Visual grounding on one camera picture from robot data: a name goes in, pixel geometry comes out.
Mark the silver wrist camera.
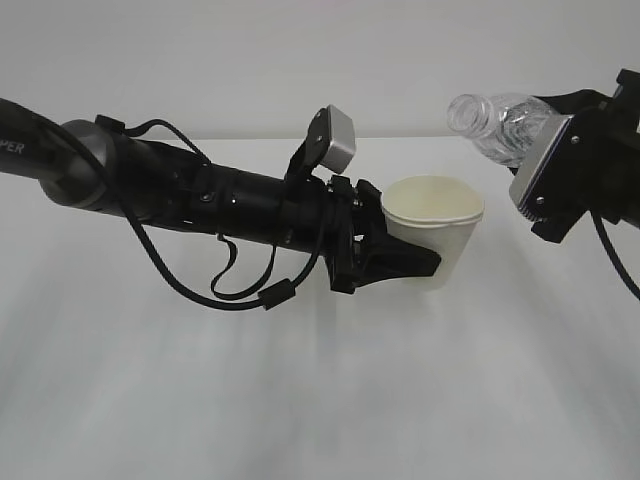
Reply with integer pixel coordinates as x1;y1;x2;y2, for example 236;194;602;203
508;115;574;222
284;104;356;183

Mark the clear green-label water bottle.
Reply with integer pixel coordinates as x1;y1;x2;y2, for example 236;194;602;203
447;93;558;168

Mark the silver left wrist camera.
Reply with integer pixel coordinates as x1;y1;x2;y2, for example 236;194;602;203
284;104;356;183

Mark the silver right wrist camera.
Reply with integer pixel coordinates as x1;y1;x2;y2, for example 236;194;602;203
508;115;574;222

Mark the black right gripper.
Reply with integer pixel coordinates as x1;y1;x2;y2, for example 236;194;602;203
531;69;639;244

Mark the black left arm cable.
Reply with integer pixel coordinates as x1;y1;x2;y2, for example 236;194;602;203
59;117;321;312

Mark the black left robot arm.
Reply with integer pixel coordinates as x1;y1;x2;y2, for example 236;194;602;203
1;100;441;294

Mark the white paper cup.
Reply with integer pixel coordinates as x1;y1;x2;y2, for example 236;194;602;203
381;175;485;291

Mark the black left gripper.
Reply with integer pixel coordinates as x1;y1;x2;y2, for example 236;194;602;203
324;175;441;294

